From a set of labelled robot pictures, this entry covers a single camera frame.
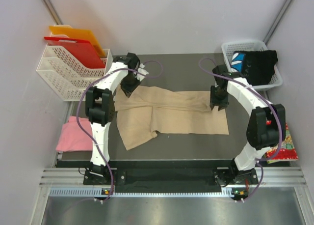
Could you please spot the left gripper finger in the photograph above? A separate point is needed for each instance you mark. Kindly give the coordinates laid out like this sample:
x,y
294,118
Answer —
x,y
131,89
126,92

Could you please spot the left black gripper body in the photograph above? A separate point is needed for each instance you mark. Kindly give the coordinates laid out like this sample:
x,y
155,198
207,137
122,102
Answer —
x,y
130,82

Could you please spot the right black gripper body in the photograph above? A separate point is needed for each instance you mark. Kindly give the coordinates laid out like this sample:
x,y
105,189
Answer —
x,y
218,97

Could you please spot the beige t shirt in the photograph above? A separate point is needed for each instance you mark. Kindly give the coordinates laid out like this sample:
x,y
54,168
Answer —
x,y
152,110

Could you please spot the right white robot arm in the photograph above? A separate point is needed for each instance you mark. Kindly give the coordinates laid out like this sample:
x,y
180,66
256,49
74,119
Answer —
x,y
266,125

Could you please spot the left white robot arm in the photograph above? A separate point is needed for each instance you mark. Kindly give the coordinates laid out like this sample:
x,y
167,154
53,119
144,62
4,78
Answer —
x,y
126,73

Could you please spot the black t shirt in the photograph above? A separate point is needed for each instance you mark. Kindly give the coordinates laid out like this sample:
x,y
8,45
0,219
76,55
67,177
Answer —
x,y
256,66

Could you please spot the red plastic folder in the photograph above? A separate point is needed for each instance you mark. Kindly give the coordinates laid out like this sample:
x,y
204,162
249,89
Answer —
x,y
82,50

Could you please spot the pink folded t shirt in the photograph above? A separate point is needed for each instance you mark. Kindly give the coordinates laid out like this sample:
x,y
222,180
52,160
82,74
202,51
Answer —
x,y
73,138

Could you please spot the orange plastic folder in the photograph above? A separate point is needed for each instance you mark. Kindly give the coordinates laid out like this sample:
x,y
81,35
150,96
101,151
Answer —
x,y
81,34

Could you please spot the white perforated file organizer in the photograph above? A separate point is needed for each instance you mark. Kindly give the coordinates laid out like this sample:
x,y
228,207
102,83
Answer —
x,y
66,75

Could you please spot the colourful picture book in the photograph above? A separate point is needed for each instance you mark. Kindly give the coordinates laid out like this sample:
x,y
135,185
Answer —
x,y
287,151

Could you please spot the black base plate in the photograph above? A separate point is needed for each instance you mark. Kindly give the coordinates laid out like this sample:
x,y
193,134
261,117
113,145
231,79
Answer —
x,y
149,178

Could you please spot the white slotted cable duct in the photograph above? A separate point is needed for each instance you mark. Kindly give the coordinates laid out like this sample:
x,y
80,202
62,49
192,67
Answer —
x,y
102,192

